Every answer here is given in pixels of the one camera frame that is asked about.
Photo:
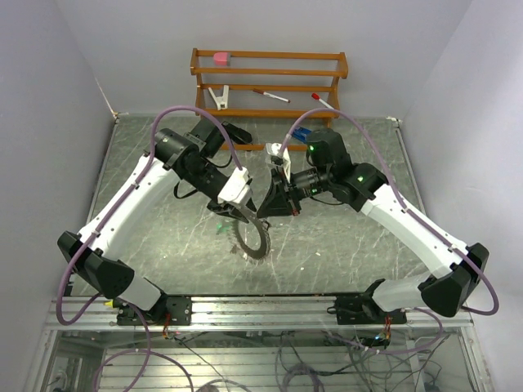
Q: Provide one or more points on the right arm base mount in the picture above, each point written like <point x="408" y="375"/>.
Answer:
<point x="356" y="308"/>

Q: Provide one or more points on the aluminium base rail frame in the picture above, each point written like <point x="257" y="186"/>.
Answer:
<point x="243" y="313"/>

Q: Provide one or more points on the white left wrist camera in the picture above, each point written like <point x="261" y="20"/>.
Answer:
<point x="237" y="189"/>

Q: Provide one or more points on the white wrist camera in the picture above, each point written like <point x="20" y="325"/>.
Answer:
<point x="278" y="162"/>
<point x="237" y="189"/>

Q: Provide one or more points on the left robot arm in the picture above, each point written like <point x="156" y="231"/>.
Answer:
<point x="95" y="250"/>

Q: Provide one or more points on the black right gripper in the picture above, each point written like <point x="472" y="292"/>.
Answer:
<point x="279" y="201"/>

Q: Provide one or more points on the pink eraser block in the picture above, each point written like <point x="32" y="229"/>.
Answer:
<point x="221" y="59"/>

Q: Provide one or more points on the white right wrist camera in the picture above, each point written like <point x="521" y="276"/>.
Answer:
<point x="278" y="162"/>

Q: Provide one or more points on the white plastic clamp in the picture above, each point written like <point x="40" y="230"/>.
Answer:
<point x="221" y="102"/>

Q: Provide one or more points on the black object on rack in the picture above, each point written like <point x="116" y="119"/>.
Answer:
<point x="237" y="134"/>

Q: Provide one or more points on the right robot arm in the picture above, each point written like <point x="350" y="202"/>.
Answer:
<point x="453" y="266"/>

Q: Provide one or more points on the red white marker pen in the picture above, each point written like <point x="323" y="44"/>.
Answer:
<point x="271" y="95"/>

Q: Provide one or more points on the round metal keyring disc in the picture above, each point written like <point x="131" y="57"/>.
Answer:
<point x="253" y="255"/>

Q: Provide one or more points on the wooden shelf rack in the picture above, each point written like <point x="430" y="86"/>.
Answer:
<point x="293" y="75"/>

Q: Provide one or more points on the blue stapler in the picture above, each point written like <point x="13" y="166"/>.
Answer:
<point x="301" y="134"/>

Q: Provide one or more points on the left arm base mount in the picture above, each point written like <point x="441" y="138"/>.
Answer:
<point x="169" y="310"/>

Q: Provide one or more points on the red capped white marker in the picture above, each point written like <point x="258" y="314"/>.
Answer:
<point x="323" y="102"/>

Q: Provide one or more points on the green key tag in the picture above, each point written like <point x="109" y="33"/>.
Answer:
<point x="223" y="227"/>

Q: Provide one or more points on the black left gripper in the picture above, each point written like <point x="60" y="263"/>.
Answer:
<point x="226" y="210"/>

